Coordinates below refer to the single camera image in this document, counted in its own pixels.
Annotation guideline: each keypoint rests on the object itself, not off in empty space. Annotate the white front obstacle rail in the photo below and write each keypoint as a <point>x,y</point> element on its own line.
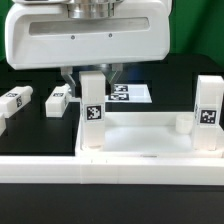
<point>73,170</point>

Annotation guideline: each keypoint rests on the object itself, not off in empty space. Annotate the white marker base plate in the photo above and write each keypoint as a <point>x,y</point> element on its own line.
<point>129,93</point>

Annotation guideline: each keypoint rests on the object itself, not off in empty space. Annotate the white desk top tray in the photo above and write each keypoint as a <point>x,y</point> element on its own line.
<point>148,135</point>

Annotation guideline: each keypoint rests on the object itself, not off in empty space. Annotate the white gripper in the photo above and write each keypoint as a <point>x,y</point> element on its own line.
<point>67,33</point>

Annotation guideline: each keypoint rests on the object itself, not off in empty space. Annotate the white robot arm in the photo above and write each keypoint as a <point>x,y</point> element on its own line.
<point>69,33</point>

